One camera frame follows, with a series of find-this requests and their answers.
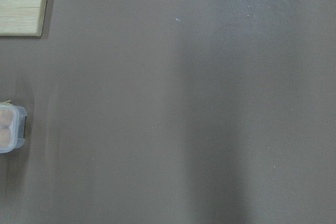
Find wooden cutting board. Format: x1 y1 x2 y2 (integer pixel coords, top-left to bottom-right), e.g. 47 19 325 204
1 0 47 37

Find clear plastic egg box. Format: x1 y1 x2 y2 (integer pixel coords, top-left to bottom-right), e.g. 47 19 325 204
1 100 27 154

